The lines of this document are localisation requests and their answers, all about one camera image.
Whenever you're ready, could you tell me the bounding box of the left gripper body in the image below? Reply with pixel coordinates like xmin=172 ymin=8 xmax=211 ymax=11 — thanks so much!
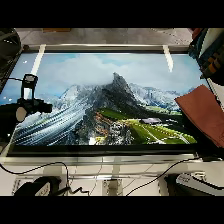
xmin=31 ymin=99 xmax=54 ymax=115

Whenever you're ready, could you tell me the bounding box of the red-brown garment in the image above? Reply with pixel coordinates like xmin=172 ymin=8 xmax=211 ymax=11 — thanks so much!
xmin=174 ymin=83 xmax=224 ymax=150

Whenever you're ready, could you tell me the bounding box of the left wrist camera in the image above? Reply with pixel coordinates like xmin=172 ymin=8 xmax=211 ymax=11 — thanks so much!
xmin=20 ymin=73 xmax=39 ymax=102

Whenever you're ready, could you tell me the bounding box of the black cable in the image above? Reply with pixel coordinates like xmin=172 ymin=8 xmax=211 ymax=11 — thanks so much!
xmin=0 ymin=161 xmax=90 ymax=197
xmin=125 ymin=157 xmax=203 ymax=197

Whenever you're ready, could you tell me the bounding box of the silver frame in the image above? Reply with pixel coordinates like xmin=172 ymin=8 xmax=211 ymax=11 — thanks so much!
xmin=0 ymin=43 xmax=224 ymax=197

